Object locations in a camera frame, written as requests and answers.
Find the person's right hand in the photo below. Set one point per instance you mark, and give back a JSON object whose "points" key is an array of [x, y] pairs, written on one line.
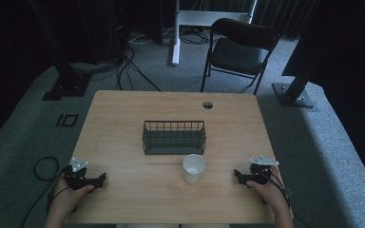
{"points": [[271, 193]]}

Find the dark curtain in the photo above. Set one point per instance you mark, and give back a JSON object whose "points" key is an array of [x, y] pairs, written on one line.
{"points": [[282, 15]]}

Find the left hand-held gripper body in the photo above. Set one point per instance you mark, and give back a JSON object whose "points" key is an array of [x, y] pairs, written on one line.
{"points": [[75, 178]]}

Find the white cup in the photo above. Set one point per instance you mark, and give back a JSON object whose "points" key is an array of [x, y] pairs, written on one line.
{"points": [[193, 169]]}

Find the black metal stand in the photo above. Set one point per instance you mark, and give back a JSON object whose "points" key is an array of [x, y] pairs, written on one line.
{"points": [[294, 91], [66, 79]]}

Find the white desk frame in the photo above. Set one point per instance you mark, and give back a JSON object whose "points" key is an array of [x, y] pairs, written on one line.
{"points": [[199, 18]]}

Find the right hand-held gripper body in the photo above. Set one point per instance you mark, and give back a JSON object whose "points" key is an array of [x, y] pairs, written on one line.
{"points": [[259, 172]]}

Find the person's left hand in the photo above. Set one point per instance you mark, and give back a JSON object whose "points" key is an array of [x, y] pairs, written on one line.
{"points": [[69, 198]]}

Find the black folding chair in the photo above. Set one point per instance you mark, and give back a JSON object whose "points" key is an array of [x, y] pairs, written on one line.
{"points": [[239, 52]]}

